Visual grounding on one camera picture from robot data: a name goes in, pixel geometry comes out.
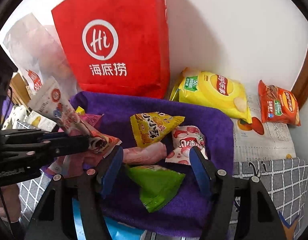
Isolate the wooden chair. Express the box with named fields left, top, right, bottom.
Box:
left=10, top=72, right=30, bottom=108

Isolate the long pink white snack packet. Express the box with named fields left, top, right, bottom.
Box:
left=29, top=77, right=121, bottom=158

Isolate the person left hand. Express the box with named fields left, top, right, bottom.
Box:
left=0, top=184, right=21, bottom=223

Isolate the blue tissue pack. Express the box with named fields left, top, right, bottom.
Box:
left=72, top=198, right=147, bottom=240

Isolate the pink nougat packet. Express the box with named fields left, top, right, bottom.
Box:
left=123, top=142, right=167, bottom=165

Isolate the purple towel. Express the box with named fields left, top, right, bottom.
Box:
left=40, top=90, right=235, bottom=238

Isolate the orange Lays chips bag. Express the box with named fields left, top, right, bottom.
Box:
left=258, top=80, right=301, bottom=126

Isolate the yellow triangular snack bag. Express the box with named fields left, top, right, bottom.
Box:
left=130, top=112, right=185, bottom=147

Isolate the pink white candy packet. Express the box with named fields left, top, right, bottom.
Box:
left=165, top=126, right=208, bottom=165

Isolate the white Miniso plastic bag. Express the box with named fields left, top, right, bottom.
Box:
left=3, top=14, right=78, bottom=96

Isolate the pink purple snack packet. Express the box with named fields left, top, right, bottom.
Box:
left=75, top=106, right=103, bottom=129

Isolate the green triangular snack bag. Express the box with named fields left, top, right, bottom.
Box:
left=125, top=165, right=185, bottom=213

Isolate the red Haidilao paper bag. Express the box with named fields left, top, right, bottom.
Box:
left=52, top=0, right=170, bottom=99

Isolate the yellow Lays chips bag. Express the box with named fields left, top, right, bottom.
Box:
left=169, top=68, right=252, bottom=124

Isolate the brown wooden door frame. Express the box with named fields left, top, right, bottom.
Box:
left=292, top=49, right=308, bottom=109

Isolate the grey checked bedsheet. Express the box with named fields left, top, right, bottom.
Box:
left=16, top=157, right=308, bottom=240

